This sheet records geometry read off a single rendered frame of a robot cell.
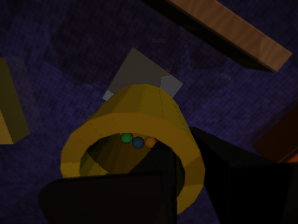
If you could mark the green marble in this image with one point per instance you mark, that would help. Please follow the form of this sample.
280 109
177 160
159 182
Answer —
127 138

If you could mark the yellow cup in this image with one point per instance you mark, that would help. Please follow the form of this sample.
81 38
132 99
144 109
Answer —
95 147

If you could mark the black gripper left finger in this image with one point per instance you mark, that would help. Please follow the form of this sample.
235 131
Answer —
145 195

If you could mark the dark blue marble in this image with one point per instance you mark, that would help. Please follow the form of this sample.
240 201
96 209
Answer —
138 142

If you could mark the orange marble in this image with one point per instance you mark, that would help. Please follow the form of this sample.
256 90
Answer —
149 142

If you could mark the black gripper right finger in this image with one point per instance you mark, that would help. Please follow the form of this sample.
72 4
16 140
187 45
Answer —
247 188

